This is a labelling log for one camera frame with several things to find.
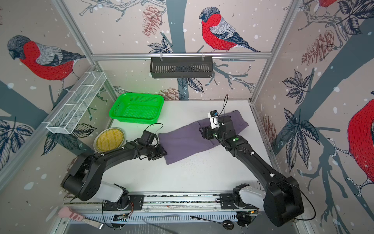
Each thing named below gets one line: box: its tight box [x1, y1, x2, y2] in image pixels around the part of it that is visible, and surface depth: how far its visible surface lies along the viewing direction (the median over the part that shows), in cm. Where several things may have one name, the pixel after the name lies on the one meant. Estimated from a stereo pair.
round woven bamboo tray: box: [93, 127, 125, 154], surface depth 99 cm
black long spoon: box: [189, 215, 235, 231], surface depth 68 cm
